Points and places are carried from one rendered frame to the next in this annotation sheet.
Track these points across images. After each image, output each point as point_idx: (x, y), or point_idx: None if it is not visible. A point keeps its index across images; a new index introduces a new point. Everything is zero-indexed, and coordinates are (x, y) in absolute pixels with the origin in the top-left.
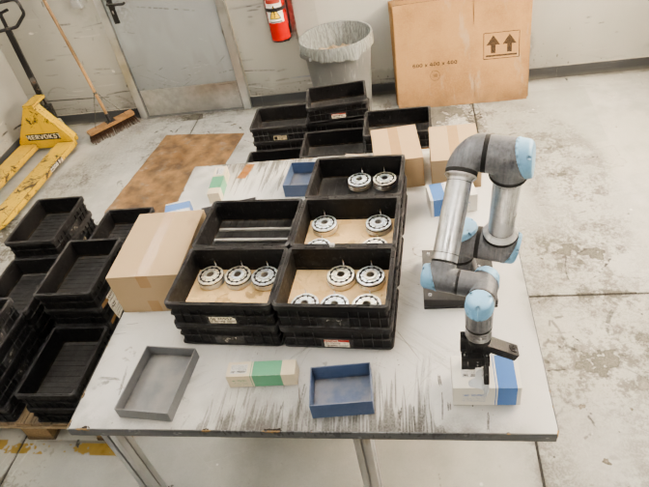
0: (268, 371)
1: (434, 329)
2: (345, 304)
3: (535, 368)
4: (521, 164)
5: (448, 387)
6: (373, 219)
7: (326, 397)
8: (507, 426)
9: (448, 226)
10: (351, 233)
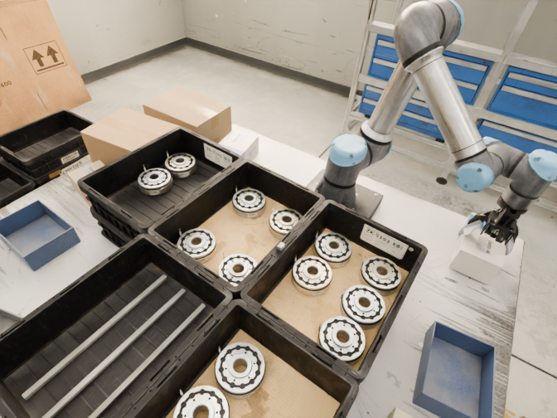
0: None
1: None
2: (406, 284)
3: (456, 217)
4: (462, 24)
5: (462, 278)
6: (242, 200)
7: (448, 400)
8: (513, 263)
9: (467, 111)
10: (232, 230)
